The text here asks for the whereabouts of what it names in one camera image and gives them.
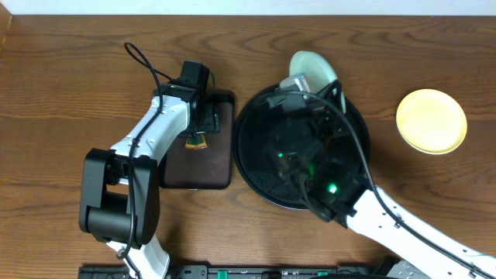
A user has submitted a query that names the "pale green plate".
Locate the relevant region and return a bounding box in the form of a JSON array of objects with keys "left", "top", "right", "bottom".
[{"left": 289, "top": 50, "right": 346, "bottom": 114}]

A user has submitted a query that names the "yellow plate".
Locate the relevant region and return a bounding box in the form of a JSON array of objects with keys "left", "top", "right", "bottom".
[{"left": 395, "top": 89, "right": 467, "bottom": 155}]

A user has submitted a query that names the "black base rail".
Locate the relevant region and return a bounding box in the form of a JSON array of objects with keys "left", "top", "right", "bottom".
[{"left": 77, "top": 265, "right": 389, "bottom": 279}]

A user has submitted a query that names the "green and orange sponge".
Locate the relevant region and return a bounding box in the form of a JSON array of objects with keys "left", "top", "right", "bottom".
[{"left": 185, "top": 134, "right": 208, "bottom": 150}]

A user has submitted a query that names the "black round tray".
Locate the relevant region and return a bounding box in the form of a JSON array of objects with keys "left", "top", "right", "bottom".
[{"left": 233, "top": 86, "right": 370, "bottom": 209}]

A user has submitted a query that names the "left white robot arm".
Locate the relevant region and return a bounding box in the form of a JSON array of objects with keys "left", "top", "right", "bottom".
[{"left": 79, "top": 80, "right": 217, "bottom": 278}]

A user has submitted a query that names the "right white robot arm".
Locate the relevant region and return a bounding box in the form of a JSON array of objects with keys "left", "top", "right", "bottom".
[{"left": 267, "top": 117, "right": 495, "bottom": 278}]

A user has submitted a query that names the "black rectangular water tray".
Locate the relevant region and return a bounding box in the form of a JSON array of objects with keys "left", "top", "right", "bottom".
[{"left": 159, "top": 90, "right": 235, "bottom": 190}]

